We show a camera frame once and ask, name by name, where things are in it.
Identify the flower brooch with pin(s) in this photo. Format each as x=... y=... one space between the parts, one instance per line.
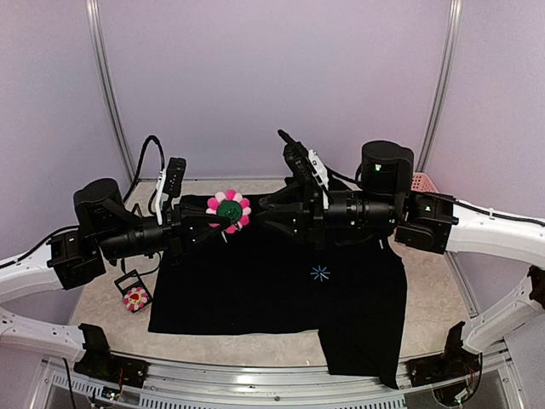
x=135 y=299
x=233 y=206

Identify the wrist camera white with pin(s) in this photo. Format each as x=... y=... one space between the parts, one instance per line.
x=306 y=166
x=168 y=187

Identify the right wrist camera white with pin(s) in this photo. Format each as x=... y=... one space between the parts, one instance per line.
x=306 y=166

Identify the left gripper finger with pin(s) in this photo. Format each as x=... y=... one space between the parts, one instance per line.
x=200 y=231
x=195 y=212

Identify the front aluminium rail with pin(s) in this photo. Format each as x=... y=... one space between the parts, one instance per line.
x=275 y=371

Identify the left aluminium frame post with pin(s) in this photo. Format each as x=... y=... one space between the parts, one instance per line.
x=98 y=41

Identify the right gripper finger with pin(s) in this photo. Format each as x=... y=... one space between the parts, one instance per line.
x=289 y=197
x=289 y=223

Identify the black t-shirt blue logo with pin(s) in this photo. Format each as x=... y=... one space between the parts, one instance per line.
x=260 y=281

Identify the right aluminium frame post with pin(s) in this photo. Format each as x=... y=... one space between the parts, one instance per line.
x=442 y=84

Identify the pink plastic basket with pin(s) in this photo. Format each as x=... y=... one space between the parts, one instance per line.
x=421 y=183

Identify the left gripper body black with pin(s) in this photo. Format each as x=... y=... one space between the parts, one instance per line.
x=174 y=233

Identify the aluminium frame post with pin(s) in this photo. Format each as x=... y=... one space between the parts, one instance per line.
x=98 y=41
x=442 y=84

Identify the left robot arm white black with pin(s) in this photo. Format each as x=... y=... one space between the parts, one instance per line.
x=74 y=256

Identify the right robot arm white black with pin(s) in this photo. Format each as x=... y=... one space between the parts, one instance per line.
x=384 y=201

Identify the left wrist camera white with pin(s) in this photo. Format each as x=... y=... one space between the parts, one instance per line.
x=168 y=187

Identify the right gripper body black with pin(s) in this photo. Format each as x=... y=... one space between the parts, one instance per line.
x=314 y=214

